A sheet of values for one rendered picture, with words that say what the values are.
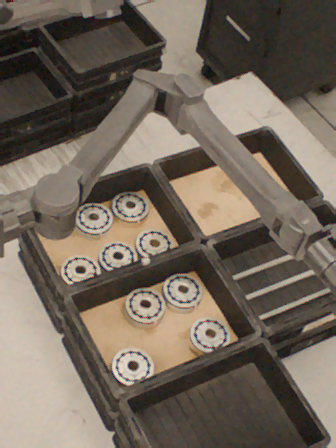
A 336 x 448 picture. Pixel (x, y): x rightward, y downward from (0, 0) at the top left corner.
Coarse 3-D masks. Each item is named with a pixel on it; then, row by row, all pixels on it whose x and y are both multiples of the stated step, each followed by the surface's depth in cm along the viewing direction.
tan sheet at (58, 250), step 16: (144, 224) 228; (160, 224) 228; (48, 240) 220; (64, 240) 221; (80, 240) 222; (96, 240) 222; (112, 240) 223; (128, 240) 224; (64, 256) 218; (96, 256) 219
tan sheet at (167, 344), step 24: (96, 312) 209; (120, 312) 210; (168, 312) 212; (192, 312) 213; (216, 312) 214; (96, 336) 205; (120, 336) 206; (144, 336) 207; (168, 336) 208; (168, 360) 204
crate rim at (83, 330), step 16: (176, 256) 210; (208, 256) 211; (128, 272) 206; (80, 288) 201; (240, 304) 205; (256, 336) 199; (96, 352) 191; (208, 352) 195; (176, 368) 191; (112, 384) 187; (144, 384) 188
